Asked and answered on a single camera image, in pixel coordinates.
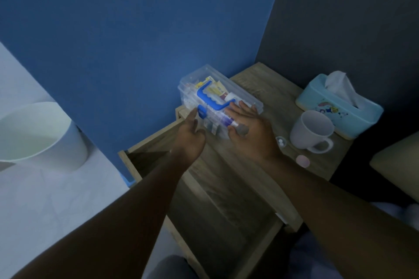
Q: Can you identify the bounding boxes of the white purple medicine tube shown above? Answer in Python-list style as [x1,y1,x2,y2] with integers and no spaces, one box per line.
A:
[213,115,239,128]

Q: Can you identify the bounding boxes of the wooden bedside table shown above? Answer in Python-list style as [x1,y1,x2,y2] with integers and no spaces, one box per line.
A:
[118,62,355,279]

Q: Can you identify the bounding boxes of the white waste bin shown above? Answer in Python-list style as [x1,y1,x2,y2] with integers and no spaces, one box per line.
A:
[0,102,89,173]

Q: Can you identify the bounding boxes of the white mug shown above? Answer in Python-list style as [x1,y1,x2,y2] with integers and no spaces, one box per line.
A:
[289,110,335,154]

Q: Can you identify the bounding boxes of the person's right forearm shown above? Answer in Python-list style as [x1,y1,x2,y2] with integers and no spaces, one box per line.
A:
[262,154,419,279]

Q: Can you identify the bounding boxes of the beige cushion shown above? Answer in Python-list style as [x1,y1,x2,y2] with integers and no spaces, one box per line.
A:
[369,131,419,203]

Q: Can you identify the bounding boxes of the light blue tissue box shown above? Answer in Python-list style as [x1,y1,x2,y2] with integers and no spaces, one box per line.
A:
[295,73,384,141]

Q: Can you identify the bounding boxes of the wooden drawer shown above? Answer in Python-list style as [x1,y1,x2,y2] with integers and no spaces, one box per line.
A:
[118,118,286,279]

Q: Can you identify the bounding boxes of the clear storage box blue handle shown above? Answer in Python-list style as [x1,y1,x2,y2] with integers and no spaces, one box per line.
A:
[177,64,264,141]

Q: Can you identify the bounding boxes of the white tissue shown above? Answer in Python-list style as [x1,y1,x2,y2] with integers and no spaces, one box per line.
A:
[324,71,359,109]

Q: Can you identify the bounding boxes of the person's left hand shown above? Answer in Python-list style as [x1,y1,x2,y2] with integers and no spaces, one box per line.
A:
[171,107,207,162]

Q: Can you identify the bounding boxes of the person's right hand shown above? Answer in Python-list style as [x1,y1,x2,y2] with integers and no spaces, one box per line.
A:
[224,100,279,164]

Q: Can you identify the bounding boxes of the person's light patterned garment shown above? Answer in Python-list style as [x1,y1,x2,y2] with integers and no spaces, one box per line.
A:
[285,202,419,279]

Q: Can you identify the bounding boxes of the person's left forearm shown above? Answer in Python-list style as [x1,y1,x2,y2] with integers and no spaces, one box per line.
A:
[12,151,197,279]

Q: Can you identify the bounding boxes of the yellow medicine packet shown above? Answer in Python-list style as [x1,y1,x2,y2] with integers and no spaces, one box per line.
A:
[195,76,226,97]

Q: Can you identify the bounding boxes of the person's grey trouser leg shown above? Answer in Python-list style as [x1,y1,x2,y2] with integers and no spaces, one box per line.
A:
[143,254,199,279]

